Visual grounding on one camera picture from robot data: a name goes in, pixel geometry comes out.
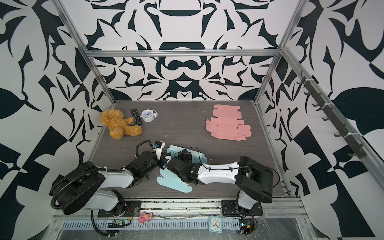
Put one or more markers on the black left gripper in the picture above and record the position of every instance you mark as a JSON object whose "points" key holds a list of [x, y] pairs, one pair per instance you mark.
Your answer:
{"points": [[161, 162]]}

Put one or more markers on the small electronics board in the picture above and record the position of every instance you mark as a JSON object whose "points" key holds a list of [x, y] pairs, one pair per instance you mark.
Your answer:
{"points": [[247, 226]]}

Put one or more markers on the white round alarm clock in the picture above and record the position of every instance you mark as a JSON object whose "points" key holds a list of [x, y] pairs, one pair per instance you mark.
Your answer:
{"points": [[148, 115]]}

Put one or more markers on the pink small toy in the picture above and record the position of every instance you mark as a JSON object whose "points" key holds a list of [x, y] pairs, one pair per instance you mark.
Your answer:
{"points": [[145, 217]]}

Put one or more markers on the black wall hook rail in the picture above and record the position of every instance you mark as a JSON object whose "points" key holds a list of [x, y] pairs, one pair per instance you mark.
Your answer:
{"points": [[334, 116]]}

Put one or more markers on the brown teddy bear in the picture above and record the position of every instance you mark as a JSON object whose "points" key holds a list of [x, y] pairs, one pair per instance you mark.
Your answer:
{"points": [[118, 125]]}

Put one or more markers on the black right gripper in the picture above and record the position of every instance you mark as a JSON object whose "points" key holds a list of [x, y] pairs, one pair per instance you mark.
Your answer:
{"points": [[184, 155]]}

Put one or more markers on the black remote control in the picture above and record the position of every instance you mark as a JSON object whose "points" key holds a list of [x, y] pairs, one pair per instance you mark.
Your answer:
{"points": [[136, 116]]}

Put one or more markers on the white slotted cable duct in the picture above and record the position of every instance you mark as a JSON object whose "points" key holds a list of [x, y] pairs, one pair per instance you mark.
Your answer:
{"points": [[186, 224]]}

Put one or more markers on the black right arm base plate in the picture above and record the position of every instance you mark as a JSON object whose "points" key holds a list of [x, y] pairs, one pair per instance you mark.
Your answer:
{"points": [[231, 209]]}

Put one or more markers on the green square clock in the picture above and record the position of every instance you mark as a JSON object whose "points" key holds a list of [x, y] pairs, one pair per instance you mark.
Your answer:
{"points": [[215, 224]]}

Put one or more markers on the pink flat paper boxes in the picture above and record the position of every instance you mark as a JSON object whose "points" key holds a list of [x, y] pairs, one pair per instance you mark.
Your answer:
{"points": [[226, 124]]}

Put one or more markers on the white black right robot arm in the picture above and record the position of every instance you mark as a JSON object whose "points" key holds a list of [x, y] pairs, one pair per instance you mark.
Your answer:
{"points": [[254, 180]]}

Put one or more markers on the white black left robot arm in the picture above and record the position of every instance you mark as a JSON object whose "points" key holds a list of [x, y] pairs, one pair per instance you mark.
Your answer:
{"points": [[95, 188]]}

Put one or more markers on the light blue paper box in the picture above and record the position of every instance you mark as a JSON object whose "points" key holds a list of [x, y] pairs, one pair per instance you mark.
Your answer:
{"points": [[170, 180]]}

